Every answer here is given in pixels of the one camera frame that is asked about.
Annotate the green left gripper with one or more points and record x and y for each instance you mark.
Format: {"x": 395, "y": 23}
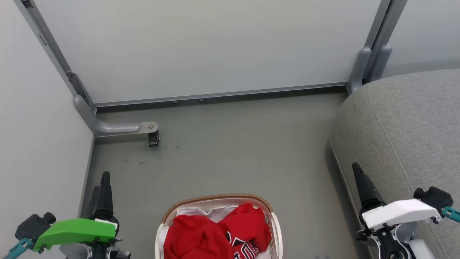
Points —
{"x": 77, "y": 230}

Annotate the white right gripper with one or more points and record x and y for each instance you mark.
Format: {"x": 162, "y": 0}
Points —
{"x": 397, "y": 212}

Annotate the red garment white hem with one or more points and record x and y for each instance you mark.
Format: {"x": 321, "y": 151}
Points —
{"x": 194, "y": 237}

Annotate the red garment large black lettering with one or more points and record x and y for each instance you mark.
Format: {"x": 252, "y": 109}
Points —
{"x": 248, "y": 226}

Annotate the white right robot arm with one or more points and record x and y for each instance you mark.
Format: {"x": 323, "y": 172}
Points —
{"x": 422, "y": 250}

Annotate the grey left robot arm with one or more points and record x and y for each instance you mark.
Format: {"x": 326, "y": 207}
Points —
{"x": 72, "y": 251}

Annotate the grey fabric sofa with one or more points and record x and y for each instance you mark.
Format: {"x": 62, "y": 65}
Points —
{"x": 406, "y": 144}

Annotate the grey partition foot tube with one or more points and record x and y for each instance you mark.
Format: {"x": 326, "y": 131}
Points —
{"x": 107, "y": 127}

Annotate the black caster wheel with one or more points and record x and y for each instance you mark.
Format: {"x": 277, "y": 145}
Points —
{"x": 153, "y": 138}

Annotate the white laundry basket brown rim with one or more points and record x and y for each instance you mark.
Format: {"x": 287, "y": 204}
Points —
{"x": 275, "y": 230}

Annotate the white partition panel beside caster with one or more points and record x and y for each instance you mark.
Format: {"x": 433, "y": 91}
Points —
{"x": 32, "y": 126}

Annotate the white cloth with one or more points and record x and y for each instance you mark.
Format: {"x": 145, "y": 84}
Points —
{"x": 212, "y": 213}

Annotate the wide white partition panel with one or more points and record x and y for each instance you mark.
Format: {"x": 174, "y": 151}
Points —
{"x": 201, "y": 46}

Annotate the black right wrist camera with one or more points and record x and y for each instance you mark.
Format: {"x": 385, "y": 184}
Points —
{"x": 435, "y": 198}

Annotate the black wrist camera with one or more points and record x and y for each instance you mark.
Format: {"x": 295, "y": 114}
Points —
{"x": 435, "y": 198}
{"x": 34, "y": 226}

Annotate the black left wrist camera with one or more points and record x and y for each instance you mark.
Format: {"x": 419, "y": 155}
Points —
{"x": 34, "y": 226}

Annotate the grey double partition post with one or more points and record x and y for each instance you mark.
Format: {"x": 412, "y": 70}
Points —
{"x": 375, "y": 46}

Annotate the grey partition post with bracket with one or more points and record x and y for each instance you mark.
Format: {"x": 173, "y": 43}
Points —
{"x": 54, "y": 54}

